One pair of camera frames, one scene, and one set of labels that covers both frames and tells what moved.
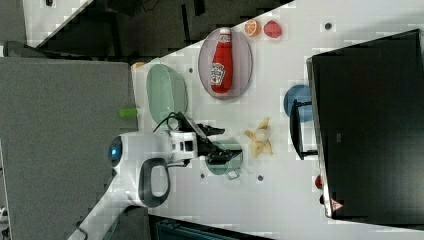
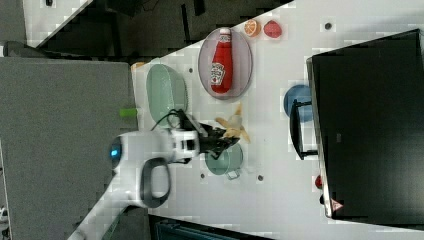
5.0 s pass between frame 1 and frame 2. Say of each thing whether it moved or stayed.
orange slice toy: stayed
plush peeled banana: moved
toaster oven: stayed
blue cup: stayed
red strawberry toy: stayed
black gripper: moved
